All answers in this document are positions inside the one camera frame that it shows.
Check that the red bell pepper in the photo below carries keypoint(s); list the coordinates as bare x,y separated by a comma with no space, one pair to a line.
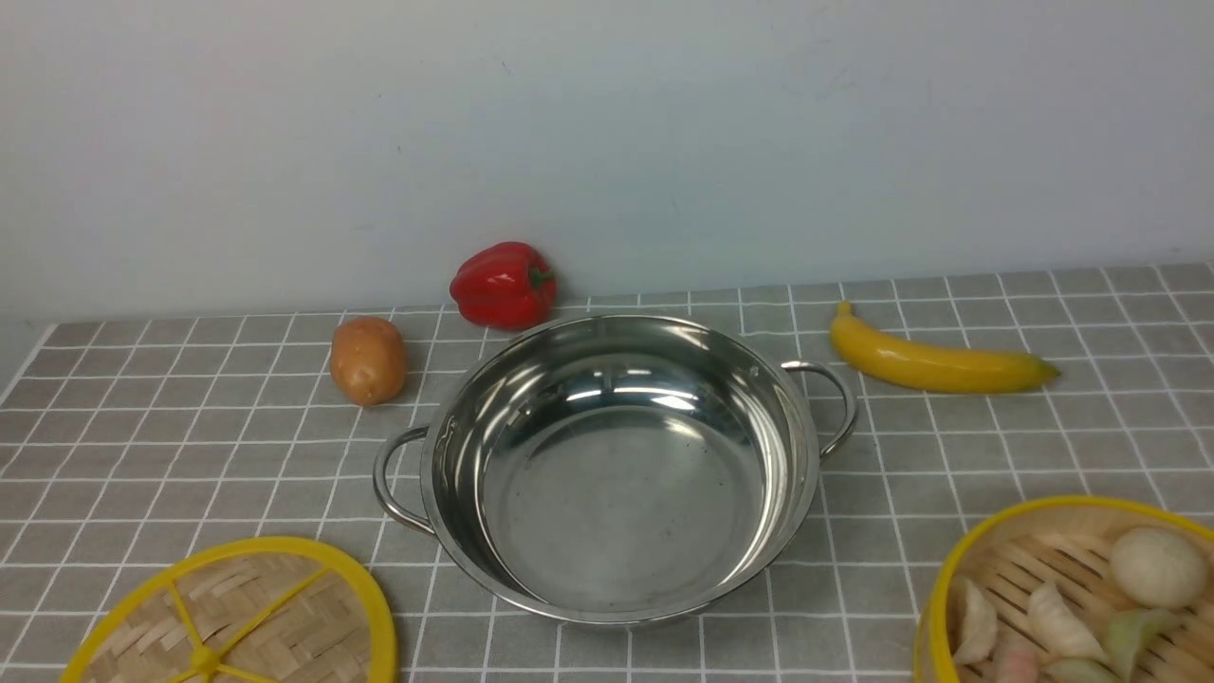
509,286

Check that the yellow bamboo steamer basket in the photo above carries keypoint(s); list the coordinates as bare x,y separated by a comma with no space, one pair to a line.
1067,540

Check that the yellow banana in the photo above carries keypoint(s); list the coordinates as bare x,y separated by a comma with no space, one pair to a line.
934,368

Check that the white dumpling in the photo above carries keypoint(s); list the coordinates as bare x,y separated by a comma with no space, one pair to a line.
978,630
1054,625

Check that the stainless steel pot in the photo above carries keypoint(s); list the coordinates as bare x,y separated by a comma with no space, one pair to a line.
618,470

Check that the grey checkered tablecloth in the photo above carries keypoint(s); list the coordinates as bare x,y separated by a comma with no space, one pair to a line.
130,444

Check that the white round bun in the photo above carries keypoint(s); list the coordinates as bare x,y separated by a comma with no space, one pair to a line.
1158,568

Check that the pink dumpling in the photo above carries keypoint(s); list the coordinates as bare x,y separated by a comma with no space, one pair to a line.
1015,660

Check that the brown potato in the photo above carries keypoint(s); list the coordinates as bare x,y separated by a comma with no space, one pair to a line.
368,360

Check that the yellow bamboo steamer lid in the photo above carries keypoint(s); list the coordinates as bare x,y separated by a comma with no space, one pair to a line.
274,609

